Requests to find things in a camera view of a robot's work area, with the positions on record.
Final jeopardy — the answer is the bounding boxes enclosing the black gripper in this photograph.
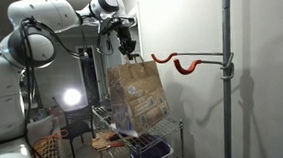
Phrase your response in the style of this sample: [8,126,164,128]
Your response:
[116,23,140,62]

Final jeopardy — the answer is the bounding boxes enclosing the brown paper gift bag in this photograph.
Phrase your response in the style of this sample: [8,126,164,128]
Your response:
[105,51,173,138]

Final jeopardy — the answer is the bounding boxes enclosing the grey metal stand pole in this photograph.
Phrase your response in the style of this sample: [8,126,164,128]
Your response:
[211,0,244,158]

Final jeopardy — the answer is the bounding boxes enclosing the red-tipped metal hook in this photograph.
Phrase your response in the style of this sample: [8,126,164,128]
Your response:
[172,54,236,77]
[151,48,225,65]

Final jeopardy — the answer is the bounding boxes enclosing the black cap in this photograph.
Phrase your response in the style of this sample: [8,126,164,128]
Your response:
[98,96,114,110]

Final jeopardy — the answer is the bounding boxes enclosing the bright round lamp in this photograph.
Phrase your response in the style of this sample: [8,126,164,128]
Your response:
[62,87,83,107]

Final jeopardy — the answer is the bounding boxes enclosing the black chair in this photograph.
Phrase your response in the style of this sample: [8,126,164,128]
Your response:
[52,93,99,158]

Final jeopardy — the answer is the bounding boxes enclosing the tan work gloves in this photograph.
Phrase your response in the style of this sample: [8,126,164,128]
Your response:
[90,130,120,153]

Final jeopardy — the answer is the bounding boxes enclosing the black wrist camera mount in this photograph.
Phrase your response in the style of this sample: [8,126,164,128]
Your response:
[96,15,137,37]

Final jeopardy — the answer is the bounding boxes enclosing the chrome wire shelf rack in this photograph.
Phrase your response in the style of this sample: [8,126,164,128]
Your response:
[90,98,187,158]

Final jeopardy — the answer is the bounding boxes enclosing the red-handled pliers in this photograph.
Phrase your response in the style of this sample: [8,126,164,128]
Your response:
[105,140,126,150]

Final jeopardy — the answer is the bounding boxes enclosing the woven basket orange handle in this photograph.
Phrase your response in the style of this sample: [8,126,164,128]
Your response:
[29,128,72,158]

